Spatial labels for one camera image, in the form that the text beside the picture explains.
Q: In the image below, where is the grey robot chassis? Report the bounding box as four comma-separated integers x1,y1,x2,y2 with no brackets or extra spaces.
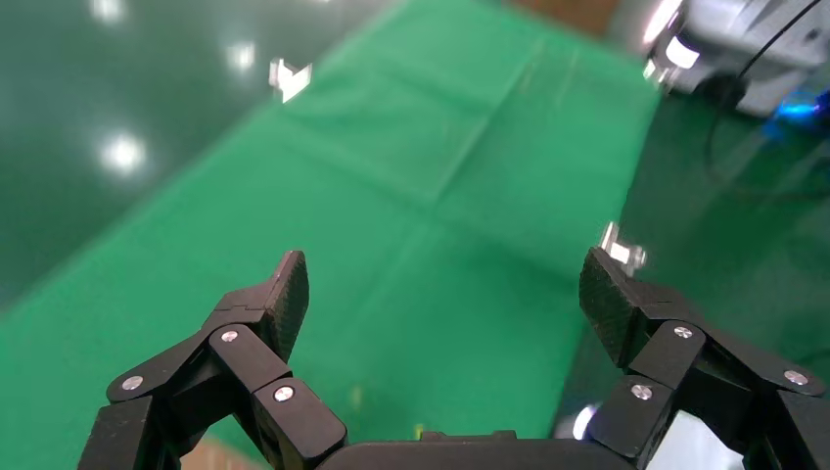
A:
641,0,830,121

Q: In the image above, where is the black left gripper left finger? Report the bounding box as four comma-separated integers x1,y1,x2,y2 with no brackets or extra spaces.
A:
77,251,348,470

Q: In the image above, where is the black chassis cable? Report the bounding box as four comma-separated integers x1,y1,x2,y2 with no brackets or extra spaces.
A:
703,0,830,199

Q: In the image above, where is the green table cloth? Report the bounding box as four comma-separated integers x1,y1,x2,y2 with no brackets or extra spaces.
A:
0,0,664,470

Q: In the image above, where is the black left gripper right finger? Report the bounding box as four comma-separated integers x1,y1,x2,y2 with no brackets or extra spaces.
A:
578,246,830,470

